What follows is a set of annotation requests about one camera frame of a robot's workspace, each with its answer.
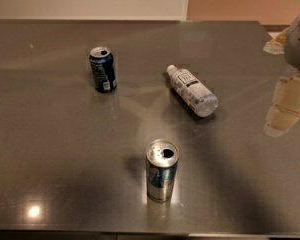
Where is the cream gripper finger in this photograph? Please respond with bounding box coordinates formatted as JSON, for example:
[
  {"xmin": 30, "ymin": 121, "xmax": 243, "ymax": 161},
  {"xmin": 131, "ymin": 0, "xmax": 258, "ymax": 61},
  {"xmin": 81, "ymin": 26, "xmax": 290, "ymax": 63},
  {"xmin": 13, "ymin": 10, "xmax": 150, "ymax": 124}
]
[
  {"xmin": 263, "ymin": 29, "xmax": 288, "ymax": 55},
  {"xmin": 264, "ymin": 71, "xmax": 300, "ymax": 137}
]

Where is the clear plastic water bottle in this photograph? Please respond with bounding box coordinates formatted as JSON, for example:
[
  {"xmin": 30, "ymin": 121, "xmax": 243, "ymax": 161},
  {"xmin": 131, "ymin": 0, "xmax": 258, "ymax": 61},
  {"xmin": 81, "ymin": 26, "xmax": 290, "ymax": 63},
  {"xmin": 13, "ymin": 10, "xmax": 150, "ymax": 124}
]
[{"xmin": 166, "ymin": 65, "xmax": 218, "ymax": 117}]

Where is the silver blue energy drink can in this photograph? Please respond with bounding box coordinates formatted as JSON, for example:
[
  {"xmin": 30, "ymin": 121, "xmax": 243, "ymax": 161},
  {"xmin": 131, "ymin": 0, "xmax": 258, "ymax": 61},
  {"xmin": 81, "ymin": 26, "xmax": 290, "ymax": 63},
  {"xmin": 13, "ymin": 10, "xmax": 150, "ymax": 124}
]
[{"xmin": 146, "ymin": 139, "xmax": 179, "ymax": 202}]

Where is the dark blue soda can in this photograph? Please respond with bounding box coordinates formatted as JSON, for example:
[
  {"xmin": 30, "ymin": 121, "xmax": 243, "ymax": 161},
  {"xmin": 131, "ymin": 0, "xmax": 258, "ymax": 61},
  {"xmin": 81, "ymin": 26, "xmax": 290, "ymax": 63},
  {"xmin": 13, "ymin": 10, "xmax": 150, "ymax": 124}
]
[{"xmin": 89, "ymin": 46, "xmax": 117, "ymax": 93}]

